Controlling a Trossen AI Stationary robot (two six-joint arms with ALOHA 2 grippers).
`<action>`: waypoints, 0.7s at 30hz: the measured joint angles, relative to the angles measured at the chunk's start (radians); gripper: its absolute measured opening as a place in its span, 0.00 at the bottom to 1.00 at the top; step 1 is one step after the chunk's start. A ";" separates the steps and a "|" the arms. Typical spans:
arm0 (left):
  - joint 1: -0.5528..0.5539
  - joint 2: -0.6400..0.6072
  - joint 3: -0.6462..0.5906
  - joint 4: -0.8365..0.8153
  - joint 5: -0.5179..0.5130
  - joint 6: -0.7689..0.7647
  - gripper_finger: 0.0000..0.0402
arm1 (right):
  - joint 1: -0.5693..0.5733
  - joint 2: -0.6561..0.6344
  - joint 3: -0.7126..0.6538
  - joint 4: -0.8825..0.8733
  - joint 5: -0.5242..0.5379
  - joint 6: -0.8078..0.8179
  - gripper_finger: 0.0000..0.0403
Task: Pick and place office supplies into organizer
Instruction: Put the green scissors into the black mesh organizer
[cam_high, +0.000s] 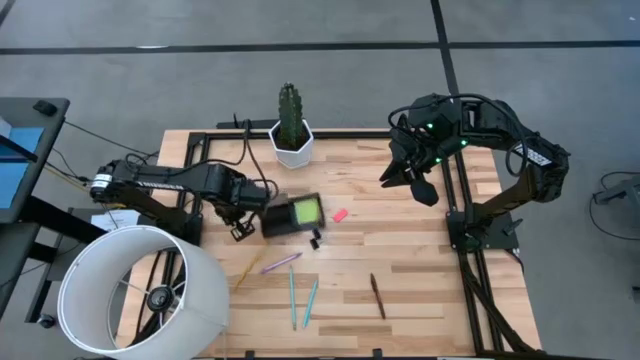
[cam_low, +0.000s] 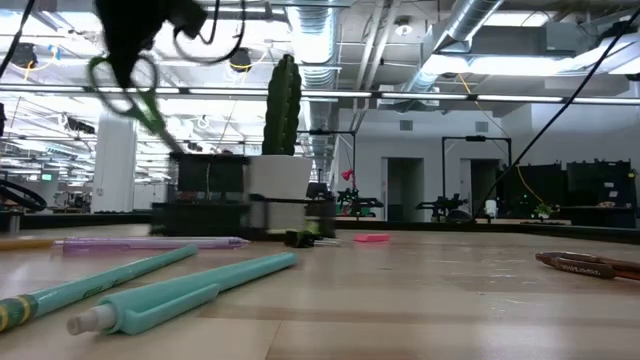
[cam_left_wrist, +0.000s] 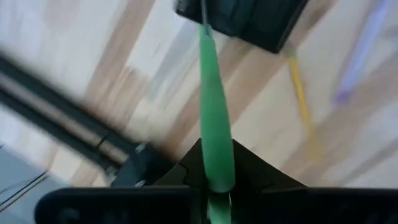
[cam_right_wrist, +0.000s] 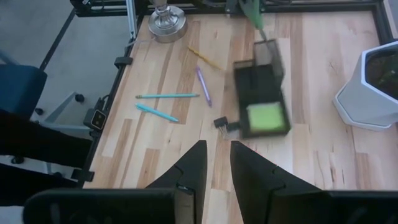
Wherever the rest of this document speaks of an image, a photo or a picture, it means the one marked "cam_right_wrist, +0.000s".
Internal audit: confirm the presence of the teal pencil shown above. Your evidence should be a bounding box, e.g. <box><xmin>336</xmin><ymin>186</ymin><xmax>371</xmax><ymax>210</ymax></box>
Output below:
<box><xmin>135</xmin><ymin>93</ymin><xmax>200</xmax><ymax>100</ymax></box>

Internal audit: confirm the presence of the teal pen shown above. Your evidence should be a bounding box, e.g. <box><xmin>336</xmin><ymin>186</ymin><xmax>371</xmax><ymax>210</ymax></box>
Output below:
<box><xmin>135</xmin><ymin>103</ymin><xmax>180</xmax><ymax>123</ymax></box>

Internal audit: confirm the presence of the pale lamp cord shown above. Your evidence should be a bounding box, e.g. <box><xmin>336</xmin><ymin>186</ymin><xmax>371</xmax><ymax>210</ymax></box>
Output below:
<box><xmin>124</xmin><ymin>36</ymin><xmax>156</xmax><ymax>48</ymax></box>

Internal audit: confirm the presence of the white angular plant pot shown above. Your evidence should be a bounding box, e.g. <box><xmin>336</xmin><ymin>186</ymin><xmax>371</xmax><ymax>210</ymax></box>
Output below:
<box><xmin>333</xmin><ymin>40</ymin><xmax>398</xmax><ymax>131</ymax></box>

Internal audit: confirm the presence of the black frame clamp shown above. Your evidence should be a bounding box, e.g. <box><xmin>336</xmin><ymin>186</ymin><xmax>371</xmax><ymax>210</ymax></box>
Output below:
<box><xmin>114</xmin><ymin>56</ymin><xmax>134</xmax><ymax>70</ymax></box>
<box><xmin>70</xmin><ymin>169</ymin><xmax>95</xmax><ymax>183</ymax></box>

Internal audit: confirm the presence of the green pen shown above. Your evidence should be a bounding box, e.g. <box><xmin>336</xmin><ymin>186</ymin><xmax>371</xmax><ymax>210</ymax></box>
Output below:
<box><xmin>238</xmin><ymin>0</ymin><xmax>269</xmax><ymax>42</ymax></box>

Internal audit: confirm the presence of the yellow pencil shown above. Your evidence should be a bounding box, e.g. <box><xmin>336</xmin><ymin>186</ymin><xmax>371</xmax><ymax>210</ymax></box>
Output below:
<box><xmin>188</xmin><ymin>46</ymin><xmax>223</xmax><ymax>71</ymax></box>

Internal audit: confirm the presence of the small black camera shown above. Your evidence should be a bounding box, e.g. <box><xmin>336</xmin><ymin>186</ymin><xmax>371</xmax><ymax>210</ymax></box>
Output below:
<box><xmin>83</xmin><ymin>96</ymin><xmax>109</xmax><ymax>131</ymax></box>

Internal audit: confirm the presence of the black furniture piece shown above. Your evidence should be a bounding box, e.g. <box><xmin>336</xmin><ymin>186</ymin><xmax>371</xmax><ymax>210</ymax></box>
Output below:
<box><xmin>0</xmin><ymin>108</ymin><xmax>94</xmax><ymax>208</ymax></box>

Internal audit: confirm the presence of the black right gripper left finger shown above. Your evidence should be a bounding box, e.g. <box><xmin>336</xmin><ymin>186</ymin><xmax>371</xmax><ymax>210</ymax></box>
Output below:
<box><xmin>146</xmin><ymin>139</ymin><xmax>208</xmax><ymax>224</ymax></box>

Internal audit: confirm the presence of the black binder clip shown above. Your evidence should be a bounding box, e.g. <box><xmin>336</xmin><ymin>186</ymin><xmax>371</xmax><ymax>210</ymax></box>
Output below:
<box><xmin>213</xmin><ymin>116</ymin><xmax>230</xmax><ymax>139</ymax></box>

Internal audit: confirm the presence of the purple pen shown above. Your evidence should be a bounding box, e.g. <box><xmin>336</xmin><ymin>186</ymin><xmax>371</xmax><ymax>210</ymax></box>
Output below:
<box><xmin>195</xmin><ymin>66</ymin><xmax>213</xmax><ymax>108</ymax></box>

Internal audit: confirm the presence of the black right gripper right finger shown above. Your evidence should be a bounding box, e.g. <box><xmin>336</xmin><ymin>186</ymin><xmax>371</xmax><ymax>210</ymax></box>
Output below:
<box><xmin>230</xmin><ymin>141</ymin><xmax>323</xmax><ymax>224</ymax></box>

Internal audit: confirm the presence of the blue office chair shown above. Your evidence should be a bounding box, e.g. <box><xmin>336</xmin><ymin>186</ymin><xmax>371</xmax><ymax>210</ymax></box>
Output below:
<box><xmin>0</xmin><ymin>51</ymin><xmax>85</xmax><ymax>131</ymax></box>

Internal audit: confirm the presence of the white lamp shade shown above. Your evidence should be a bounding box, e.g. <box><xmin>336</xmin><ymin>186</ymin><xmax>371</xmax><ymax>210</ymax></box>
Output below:
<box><xmin>147</xmin><ymin>0</ymin><xmax>188</xmax><ymax>44</ymax></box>

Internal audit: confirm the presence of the silver aluminium post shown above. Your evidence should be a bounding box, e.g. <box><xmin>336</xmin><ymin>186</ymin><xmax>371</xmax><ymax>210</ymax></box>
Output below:
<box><xmin>126</xmin><ymin>0</ymin><xmax>138</xmax><ymax>40</ymax></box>

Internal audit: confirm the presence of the black aluminium table frame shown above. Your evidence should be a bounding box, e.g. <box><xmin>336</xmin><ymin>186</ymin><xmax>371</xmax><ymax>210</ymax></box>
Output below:
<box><xmin>70</xmin><ymin>0</ymin><xmax>398</xmax><ymax>187</ymax></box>

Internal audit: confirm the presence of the green sticky note pad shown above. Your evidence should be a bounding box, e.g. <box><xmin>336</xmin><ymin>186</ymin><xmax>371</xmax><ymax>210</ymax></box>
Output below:
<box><xmin>246</xmin><ymin>102</ymin><xmax>286</xmax><ymax>133</ymax></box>

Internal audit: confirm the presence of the black mesh desk organizer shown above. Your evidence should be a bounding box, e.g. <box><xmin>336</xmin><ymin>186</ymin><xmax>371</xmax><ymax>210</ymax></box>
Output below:
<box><xmin>233</xmin><ymin>39</ymin><xmax>292</xmax><ymax>139</ymax></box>

